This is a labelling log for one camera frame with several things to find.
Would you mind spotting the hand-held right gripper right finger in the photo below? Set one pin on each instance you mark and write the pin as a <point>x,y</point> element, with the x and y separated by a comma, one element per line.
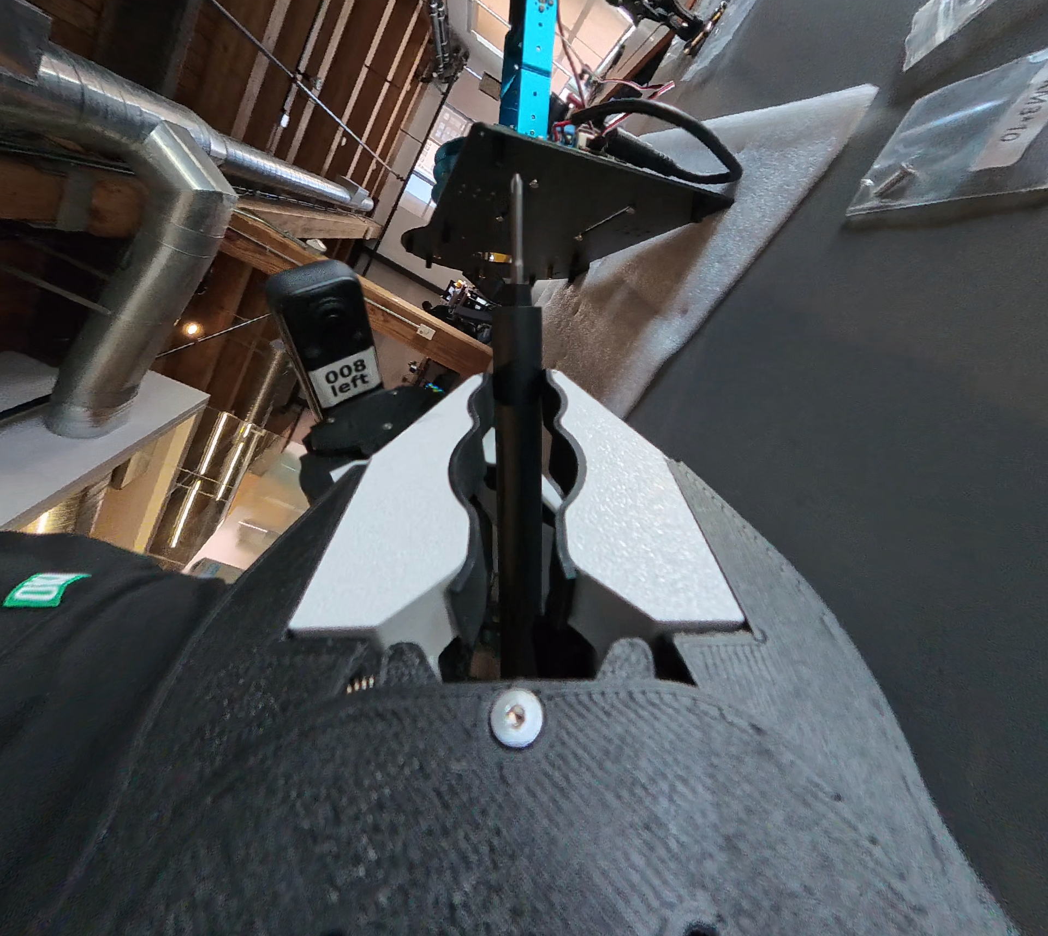
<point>647,543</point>

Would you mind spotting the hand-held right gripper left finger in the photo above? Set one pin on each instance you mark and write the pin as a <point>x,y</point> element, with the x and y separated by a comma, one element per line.
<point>385,543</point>

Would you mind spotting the black pen-shaped screwdriver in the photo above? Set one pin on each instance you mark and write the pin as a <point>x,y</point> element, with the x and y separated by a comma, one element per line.
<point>517,420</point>

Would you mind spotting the blue toy robot arm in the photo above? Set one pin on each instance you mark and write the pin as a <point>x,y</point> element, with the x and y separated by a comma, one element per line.
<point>573,215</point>

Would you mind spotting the dark grey desk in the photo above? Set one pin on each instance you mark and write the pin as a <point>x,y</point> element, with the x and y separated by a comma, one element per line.
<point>860,461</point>

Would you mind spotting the white foam sheet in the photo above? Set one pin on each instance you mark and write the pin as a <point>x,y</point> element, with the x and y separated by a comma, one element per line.
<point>696,281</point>

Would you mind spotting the steel tie rod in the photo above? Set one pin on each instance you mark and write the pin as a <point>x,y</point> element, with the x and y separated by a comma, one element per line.
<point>246,43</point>

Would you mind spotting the group of small parts bags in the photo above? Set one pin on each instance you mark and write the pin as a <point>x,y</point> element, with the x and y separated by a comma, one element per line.
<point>941,158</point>

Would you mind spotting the silver air duct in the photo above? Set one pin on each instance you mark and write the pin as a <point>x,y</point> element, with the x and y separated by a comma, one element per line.
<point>164,215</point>

